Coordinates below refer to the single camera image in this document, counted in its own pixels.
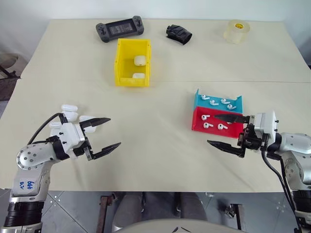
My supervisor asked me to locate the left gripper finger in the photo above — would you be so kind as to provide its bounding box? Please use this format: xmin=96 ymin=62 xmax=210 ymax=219
xmin=79 ymin=117 xmax=112 ymax=130
xmin=91 ymin=142 xmax=122 ymax=161

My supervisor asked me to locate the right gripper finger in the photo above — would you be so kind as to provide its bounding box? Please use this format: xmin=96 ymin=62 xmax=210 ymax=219
xmin=207 ymin=139 xmax=245 ymax=158
xmin=213 ymin=114 xmax=251 ymax=124

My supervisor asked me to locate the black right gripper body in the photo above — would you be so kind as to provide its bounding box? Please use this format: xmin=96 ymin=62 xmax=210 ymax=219
xmin=237 ymin=115 xmax=269 ymax=158

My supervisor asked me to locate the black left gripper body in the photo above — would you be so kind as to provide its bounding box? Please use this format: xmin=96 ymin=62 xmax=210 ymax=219
xmin=72 ymin=121 xmax=95 ymax=162

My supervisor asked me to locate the yellow plastic bin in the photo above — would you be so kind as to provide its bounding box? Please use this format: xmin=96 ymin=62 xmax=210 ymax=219
xmin=114 ymin=38 xmax=153 ymax=87

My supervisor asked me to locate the red plastic tray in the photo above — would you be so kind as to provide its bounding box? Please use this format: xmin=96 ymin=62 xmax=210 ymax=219
xmin=191 ymin=106 xmax=244 ymax=139

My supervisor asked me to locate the blue plastic tray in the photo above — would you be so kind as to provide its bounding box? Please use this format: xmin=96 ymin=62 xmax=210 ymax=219
xmin=193 ymin=88 xmax=244 ymax=115

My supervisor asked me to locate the dark grey rounded shape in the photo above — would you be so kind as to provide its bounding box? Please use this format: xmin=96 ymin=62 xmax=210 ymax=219
xmin=114 ymin=192 xmax=146 ymax=231
xmin=174 ymin=192 xmax=207 ymax=221

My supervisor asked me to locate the translucent tape roll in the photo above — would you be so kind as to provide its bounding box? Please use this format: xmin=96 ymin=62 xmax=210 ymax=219
xmin=223 ymin=19 xmax=251 ymax=45

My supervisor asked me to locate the black handheld game console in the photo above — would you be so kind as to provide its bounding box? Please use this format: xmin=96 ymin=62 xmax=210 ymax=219
xmin=95 ymin=15 xmax=144 ymax=43

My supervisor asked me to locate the black crumpled fabric sleeve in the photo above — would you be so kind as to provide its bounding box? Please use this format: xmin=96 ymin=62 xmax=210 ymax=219
xmin=166 ymin=23 xmax=193 ymax=46

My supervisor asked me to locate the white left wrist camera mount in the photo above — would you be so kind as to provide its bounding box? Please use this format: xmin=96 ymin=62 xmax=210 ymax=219
xmin=50 ymin=122 xmax=86 ymax=160

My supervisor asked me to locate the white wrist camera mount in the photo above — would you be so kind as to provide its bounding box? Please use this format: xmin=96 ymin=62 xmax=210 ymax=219
xmin=252 ymin=111 xmax=280 ymax=141
xmin=50 ymin=122 xmax=86 ymax=160

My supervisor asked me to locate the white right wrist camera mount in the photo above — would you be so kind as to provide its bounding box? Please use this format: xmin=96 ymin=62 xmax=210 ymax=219
xmin=252 ymin=111 xmax=280 ymax=141

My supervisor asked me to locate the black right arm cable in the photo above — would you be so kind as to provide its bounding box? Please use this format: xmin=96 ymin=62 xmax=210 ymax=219
xmin=259 ymin=135 xmax=302 ymax=233

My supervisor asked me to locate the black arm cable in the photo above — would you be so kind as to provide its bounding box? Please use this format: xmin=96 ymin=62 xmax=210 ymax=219
xmin=259 ymin=135 xmax=302 ymax=233
xmin=27 ymin=113 xmax=69 ymax=146

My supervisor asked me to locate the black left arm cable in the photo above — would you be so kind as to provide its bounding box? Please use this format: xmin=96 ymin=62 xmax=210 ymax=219
xmin=27 ymin=113 xmax=69 ymax=146

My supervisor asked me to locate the grey stool with black frame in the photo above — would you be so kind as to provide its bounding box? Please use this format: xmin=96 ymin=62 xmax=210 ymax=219
xmin=0 ymin=52 xmax=21 ymax=81

